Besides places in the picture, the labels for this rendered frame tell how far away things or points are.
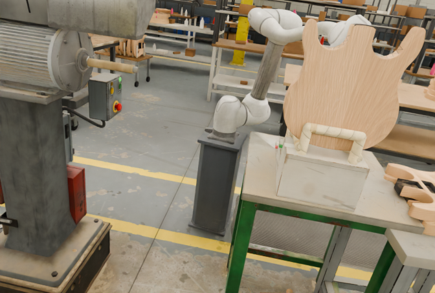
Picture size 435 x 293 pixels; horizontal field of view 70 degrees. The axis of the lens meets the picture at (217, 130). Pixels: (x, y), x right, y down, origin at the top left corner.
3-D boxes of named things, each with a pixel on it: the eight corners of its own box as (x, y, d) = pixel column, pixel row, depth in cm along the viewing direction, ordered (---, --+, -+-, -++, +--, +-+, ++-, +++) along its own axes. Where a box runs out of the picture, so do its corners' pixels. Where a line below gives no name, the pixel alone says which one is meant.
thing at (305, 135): (296, 154, 103) (303, 128, 100) (296, 149, 106) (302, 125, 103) (306, 156, 103) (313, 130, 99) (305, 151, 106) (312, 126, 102)
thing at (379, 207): (215, 334, 139) (242, 193, 109) (229, 242, 192) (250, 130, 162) (356, 367, 133) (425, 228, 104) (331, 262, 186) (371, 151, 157)
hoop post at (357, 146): (348, 163, 102) (356, 138, 98) (345, 159, 105) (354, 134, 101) (358, 165, 101) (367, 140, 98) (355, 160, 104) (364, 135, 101)
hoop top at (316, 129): (302, 133, 100) (304, 123, 99) (301, 129, 103) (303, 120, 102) (366, 144, 98) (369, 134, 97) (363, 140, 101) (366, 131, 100)
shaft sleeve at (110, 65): (92, 59, 123) (90, 67, 123) (88, 57, 120) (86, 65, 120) (135, 66, 121) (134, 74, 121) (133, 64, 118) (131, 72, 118)
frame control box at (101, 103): (55, 128, 151) (52, 76, 141) (80, 114, 171) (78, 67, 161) (103, 137, 149) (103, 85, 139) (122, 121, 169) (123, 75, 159)
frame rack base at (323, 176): (276, 196, 109) (286, 154, 103) (275, 174, 123) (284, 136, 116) (355, 212, 107) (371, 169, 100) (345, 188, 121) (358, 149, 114)
